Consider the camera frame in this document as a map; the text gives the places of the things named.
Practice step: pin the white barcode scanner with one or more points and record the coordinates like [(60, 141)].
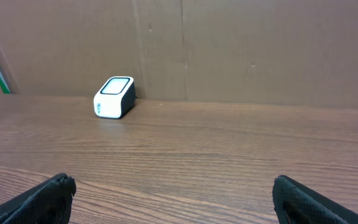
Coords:
[(115, 98)]

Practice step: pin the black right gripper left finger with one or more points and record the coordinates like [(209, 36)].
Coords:
[(48, 202)]

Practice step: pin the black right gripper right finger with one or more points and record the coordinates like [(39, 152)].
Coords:
[(294, 203)]

